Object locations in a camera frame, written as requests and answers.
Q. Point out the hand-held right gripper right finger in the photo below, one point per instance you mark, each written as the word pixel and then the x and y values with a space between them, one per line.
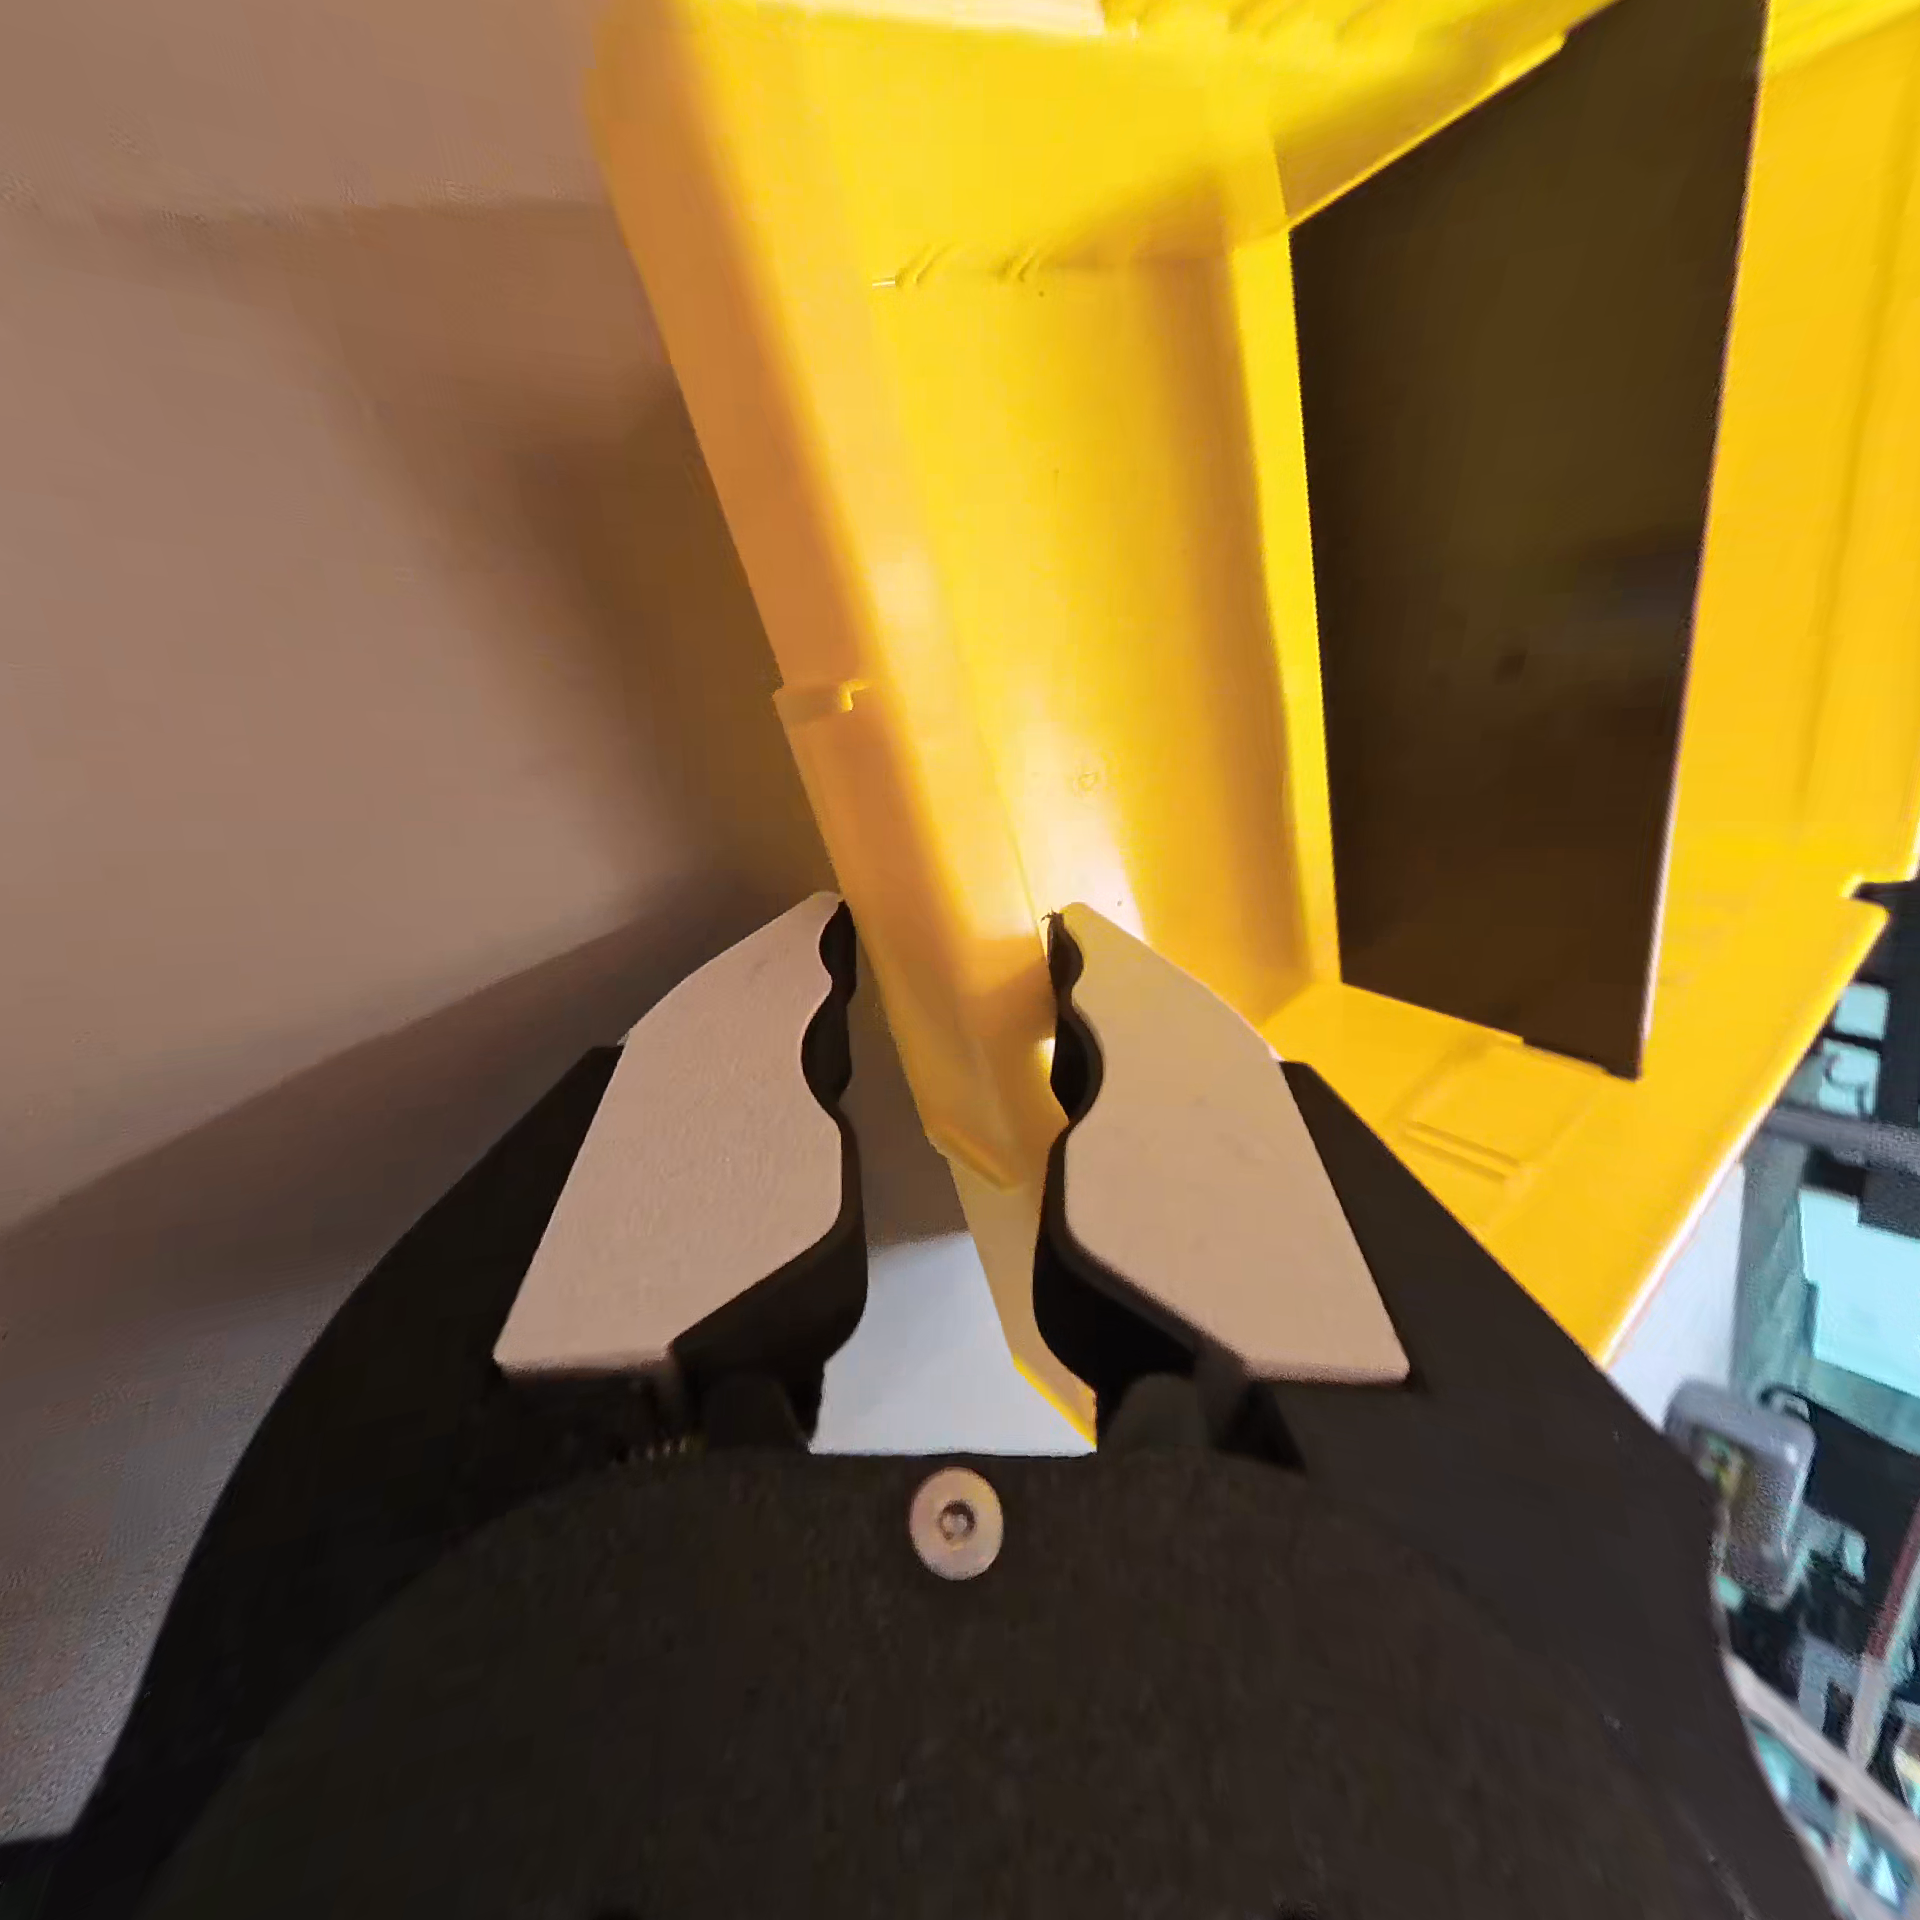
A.
pixel 1214 1200

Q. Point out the grey rounded box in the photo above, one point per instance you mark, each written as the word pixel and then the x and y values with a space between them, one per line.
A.
pixel 1747 1484

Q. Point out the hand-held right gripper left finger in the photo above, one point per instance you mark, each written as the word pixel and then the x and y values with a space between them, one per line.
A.
pixel 691 1186

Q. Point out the dark bin divider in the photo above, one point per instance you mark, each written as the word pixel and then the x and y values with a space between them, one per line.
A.
pixel 1501 599

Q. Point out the yellow plastic bin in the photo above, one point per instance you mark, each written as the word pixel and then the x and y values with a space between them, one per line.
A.
pixel 1051 525

